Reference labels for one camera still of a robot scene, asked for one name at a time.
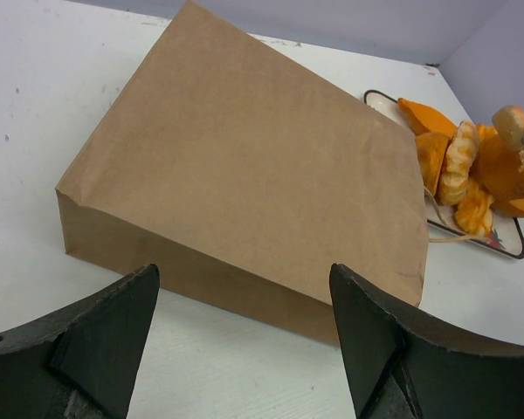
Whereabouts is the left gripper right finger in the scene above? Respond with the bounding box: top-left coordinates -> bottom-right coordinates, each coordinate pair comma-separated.
329,264 -> 524,418

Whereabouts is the twisted fake bread stick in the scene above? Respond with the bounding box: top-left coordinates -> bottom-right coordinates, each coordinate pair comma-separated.
454,178 -> 494,237

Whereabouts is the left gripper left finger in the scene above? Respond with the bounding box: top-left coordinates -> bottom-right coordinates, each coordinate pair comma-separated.
0,264 -> 160,418

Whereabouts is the long orange fake baguette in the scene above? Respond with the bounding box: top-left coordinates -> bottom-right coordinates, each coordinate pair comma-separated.
396,96 -> 524,218

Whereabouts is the round orange fake bread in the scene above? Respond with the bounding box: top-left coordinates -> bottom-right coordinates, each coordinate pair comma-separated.
415,133 -> 450,196

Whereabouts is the round flaky fake pastry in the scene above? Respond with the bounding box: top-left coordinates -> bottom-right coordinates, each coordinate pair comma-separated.
472,134 -> 524,202

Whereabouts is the strawberry print tray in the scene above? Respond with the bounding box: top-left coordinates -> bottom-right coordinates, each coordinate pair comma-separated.
363,90 -> 524,260

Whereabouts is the small seeded fake bagel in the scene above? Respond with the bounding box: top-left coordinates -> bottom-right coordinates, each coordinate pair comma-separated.
492,105 -> 524,151

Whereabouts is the ring shaped fake doughnut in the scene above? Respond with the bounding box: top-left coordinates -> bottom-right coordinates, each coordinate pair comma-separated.
437,120 -> 479,206

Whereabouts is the brown paper bag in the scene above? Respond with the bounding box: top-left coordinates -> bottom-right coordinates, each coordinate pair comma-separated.
56,2 -> 430,343

